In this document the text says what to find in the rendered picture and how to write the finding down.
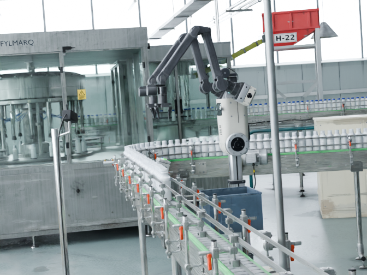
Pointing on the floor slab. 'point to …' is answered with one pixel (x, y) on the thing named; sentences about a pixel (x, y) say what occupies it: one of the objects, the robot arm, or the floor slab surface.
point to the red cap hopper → (296, 25)
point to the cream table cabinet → (330, 197)
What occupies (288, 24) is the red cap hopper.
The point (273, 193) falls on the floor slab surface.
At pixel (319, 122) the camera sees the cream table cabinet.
